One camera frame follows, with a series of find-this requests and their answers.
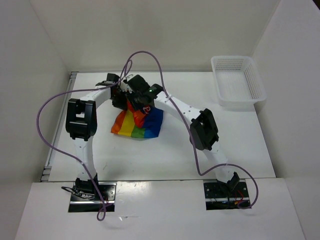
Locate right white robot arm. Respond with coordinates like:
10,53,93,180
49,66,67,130
127,75,228,165

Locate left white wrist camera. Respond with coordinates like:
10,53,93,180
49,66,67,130
119,81,131,92

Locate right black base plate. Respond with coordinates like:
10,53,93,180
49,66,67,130
203,181,251,211

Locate rainbow striped shorts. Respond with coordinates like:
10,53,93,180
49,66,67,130
110,101,164,139

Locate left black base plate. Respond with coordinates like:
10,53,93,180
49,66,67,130
61,182,117,213

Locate aluminium table edge rail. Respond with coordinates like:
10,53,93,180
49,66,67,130
40,71,79,182

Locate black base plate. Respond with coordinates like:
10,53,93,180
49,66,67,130
203,181,251,211
61,182,117,213

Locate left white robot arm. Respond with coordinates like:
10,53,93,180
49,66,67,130
65,73,125,200

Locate white plastic basket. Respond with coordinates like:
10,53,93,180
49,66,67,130
211,55,267,108

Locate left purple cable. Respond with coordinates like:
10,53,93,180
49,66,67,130
36,59,133,222

